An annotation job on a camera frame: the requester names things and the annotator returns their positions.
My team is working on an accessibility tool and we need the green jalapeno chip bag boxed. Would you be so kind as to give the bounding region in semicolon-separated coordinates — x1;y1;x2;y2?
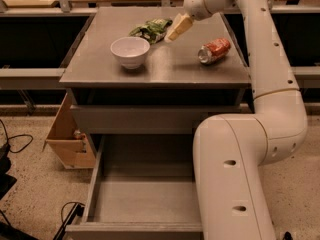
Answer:
129;18;173;45

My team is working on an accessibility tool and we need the black cable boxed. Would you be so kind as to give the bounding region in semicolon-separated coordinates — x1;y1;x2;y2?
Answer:
0;118;34;155
53;201;86;240

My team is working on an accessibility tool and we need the closed grey top drawer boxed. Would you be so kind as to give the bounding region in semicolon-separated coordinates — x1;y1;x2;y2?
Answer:
71;105;240;134

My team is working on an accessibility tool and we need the orange soda can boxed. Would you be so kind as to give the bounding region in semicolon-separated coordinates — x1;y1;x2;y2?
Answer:
198;38;231;65

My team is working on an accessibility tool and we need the black cable bottom left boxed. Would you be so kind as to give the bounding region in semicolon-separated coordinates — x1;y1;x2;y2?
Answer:
53;201;86;240

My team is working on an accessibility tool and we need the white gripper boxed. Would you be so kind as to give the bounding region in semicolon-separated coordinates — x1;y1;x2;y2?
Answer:
164;0;234;42

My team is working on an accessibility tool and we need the black cable on left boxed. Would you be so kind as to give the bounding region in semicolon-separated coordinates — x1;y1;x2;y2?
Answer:
0;118;34;155

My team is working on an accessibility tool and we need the white ceramic bowl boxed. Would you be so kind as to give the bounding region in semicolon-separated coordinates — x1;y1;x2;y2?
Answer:
110;37;150;69

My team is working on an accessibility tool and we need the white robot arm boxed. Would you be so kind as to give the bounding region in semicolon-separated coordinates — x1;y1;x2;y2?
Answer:
166;0;308;240

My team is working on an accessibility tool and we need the grey drawer cabinet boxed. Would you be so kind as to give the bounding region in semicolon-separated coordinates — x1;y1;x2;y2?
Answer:
60;7;249;149

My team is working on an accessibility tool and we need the brown cardboard box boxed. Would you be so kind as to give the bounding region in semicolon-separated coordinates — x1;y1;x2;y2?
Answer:
46;94;95;169

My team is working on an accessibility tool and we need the open grey middle drawer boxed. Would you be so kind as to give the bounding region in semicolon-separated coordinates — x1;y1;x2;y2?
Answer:
67;135;203;240

